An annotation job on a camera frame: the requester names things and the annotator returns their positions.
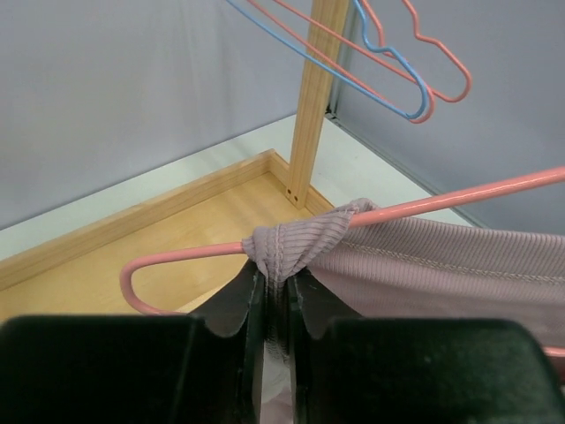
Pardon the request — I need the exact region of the wooden clothes rack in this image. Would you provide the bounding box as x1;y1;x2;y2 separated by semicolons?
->
1;1;332;319

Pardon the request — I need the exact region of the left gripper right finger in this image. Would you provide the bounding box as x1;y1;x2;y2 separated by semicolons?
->
287;271;564;423

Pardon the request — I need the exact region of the pink hanger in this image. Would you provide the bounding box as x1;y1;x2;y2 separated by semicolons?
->
402;0;473;103
245;0;437;125
119;168;564;370

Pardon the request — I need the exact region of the mauve pink tank top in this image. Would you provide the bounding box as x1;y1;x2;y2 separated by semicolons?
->
243;199;564;423

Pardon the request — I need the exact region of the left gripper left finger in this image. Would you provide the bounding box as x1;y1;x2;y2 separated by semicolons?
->
1;262;265;423

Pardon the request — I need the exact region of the light blue wire hanger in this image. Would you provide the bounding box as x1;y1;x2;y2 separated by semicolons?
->
224;0;432;120

